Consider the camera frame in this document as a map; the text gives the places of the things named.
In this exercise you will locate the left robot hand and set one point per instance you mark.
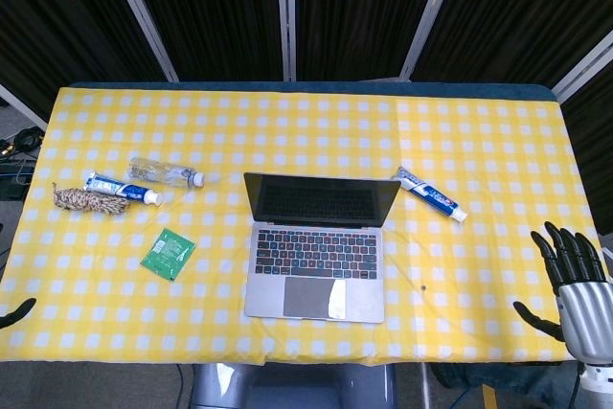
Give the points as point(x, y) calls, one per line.
point(16, 311)

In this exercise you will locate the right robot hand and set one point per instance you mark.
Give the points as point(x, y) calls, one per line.
point(582, 313)

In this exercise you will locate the silver grey laptop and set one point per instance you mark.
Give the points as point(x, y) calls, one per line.
point(318, 246)

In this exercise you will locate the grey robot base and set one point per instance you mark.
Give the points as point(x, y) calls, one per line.
point(292, 387)

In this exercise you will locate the blue white toothpaste tube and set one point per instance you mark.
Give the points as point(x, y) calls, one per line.
point(431, 193)
point(122, 188)

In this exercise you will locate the green foil sachet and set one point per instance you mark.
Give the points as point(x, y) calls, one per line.
point(168, 254)

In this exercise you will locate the clear plastic water bottle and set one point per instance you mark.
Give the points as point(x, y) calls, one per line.
point(165, 173)

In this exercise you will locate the yellow white checkered tablecloth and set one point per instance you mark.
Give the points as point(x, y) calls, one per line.
point(297, 217)

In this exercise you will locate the black folding screen partition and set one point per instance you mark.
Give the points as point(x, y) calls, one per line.
point(306, 11)

